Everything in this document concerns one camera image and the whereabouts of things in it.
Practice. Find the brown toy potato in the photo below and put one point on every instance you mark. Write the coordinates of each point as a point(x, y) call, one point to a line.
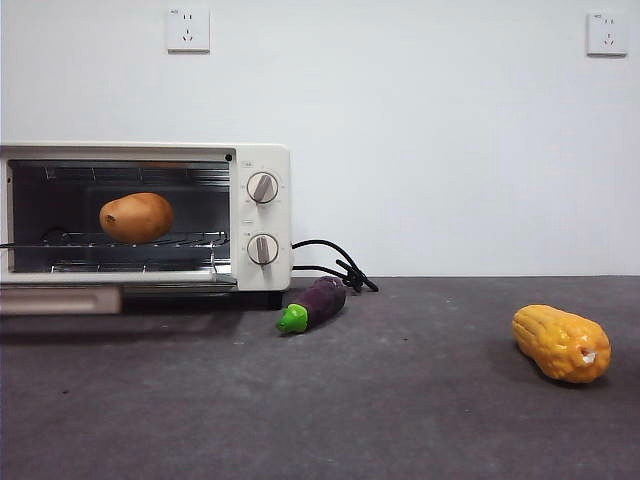
point(136, 218)

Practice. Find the oven knob with short tick scale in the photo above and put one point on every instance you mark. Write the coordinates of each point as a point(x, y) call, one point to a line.
point(263, 249)

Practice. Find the cream toaster oven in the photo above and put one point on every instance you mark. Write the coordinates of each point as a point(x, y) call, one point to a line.
point(262, 220)

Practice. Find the oven knob with long tick scale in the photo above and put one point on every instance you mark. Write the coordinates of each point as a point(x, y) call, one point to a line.
point(263, 188)

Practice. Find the purple toy eggplant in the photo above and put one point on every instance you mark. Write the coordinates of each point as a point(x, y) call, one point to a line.
point(325, 302)

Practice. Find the yellow toy corn cob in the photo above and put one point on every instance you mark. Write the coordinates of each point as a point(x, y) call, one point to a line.
point(552, 344)

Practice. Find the white wall socket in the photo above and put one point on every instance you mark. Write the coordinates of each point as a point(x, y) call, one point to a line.
point(188, 30)
point(606, 34)

